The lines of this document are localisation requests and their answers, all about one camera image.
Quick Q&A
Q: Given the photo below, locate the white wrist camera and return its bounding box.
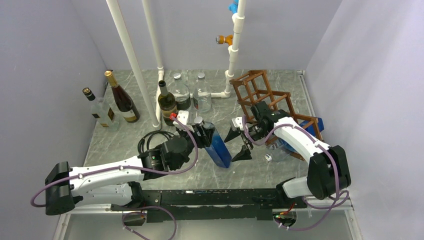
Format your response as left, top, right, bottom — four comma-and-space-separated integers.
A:
230, 116, 244, 132
170, 110, 195, 135

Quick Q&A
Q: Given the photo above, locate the dark green wine bottle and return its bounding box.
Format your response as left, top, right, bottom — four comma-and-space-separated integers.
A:
157, 80, 178, 126

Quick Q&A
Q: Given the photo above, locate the small clear bottle black cap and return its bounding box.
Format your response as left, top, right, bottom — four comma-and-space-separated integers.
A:
82, 87, 119, 131

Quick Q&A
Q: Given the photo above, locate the clear square bottle black cap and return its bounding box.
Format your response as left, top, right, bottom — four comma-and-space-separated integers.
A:
264, 117, 325, 163

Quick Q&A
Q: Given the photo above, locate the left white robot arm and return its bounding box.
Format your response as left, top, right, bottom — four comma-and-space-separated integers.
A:
42, 122, 217, 216

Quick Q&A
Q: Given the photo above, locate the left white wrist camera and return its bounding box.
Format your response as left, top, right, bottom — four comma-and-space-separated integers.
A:
170, 110, 195, 135

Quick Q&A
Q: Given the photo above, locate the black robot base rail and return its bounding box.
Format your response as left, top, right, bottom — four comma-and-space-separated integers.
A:
110, 188, 307, 223

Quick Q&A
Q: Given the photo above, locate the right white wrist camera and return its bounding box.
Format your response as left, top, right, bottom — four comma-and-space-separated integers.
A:
230, 116, 244, 132

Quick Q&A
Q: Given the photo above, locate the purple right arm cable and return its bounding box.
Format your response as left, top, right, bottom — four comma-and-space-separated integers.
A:
241, 114, 350, 232

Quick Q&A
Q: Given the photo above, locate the brown wooden wine rack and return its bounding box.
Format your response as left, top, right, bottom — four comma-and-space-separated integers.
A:
229, 69, 324, 140

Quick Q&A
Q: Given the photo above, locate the black coiled cable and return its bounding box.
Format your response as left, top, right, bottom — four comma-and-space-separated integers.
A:
137, 130, 180, 155

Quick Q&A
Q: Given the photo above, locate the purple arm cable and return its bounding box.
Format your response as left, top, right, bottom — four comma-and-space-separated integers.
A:
241, 114, 350, 232
30, 115, 200, 240

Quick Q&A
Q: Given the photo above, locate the white PVC pipe frame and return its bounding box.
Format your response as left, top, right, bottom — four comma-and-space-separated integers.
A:
105, 0, 248, 131

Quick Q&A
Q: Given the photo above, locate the orange pipe valve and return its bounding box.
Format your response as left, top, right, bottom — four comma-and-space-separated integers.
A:
215, 34, 233, 46

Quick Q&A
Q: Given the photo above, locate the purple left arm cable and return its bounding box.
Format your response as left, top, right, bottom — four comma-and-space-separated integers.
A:
30, 115, 200, 240

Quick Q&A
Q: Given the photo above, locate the blue label clear bottle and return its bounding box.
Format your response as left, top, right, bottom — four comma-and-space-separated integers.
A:
193, 116, 232, 169

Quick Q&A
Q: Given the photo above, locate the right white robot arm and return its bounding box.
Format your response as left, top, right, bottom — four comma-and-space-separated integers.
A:
224, 101, 352, 208

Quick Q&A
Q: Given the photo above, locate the clear glass bottle white cap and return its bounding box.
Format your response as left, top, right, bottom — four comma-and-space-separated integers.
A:
172, 73, 191, 111

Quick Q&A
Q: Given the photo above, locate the blue pipe valve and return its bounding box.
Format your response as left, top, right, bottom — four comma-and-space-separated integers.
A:
228, 0, 239, 14

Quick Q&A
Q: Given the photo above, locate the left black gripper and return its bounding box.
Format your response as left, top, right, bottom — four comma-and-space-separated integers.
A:
174, 122, 214, 169

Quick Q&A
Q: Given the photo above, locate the clear glass bottle silver cap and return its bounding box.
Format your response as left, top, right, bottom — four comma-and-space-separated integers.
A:
192, 72, 212, 113

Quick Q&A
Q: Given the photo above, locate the dark red wine bottle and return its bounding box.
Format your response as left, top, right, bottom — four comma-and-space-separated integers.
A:
104, 70, 140, 123

